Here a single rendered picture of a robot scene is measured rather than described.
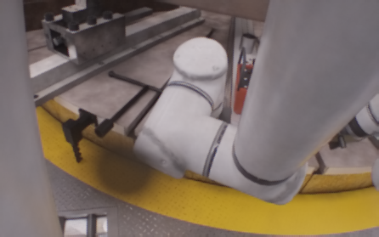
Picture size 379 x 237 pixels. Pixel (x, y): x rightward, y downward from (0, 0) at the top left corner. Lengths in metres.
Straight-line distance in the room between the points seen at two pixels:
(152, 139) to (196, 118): 0.07
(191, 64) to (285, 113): 0.23
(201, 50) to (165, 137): 0.15
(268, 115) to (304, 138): 0.03
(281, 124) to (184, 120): 0.19
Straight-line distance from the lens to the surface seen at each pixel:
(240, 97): 0.89
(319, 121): 0.17
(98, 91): 1.68
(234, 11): 1.47
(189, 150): 0.34
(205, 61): 0.38
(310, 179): 1.62
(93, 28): 1.69
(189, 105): 0.36
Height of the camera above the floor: 1.26
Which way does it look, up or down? 40 degrees down
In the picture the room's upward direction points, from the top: 9 degrees clockwise
